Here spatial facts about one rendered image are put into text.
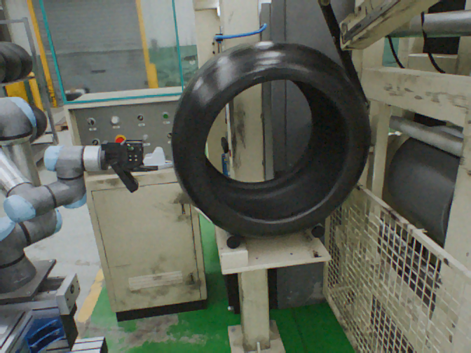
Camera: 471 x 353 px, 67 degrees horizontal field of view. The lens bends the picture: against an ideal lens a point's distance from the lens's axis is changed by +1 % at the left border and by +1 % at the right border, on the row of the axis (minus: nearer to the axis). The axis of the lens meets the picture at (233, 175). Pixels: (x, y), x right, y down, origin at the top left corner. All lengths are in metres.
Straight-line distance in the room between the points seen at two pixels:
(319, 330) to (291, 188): 1.01
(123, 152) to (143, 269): 1.11
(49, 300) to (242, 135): 0.94
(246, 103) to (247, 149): 0.18
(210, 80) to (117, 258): 1.33
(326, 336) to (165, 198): 1.12
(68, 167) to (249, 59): 0.60
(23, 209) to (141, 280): 1.14
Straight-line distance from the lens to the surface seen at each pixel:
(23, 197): 1.11
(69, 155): 1.11
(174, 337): 2.15
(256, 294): 1.76
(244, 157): 1.42
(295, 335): 2.11
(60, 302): 1.52
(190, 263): 2.04
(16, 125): 1.40
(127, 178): 1.11
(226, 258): 1.16
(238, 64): 0.94
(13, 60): 5.18
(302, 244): 1.31
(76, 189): 1.15
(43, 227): 1.51
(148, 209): 1.88
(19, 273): 1.53
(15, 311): 1.59
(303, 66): 0.97
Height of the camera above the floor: 1.51
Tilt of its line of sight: 21 degrees down
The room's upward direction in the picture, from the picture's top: 4 degrees counter-clockwise
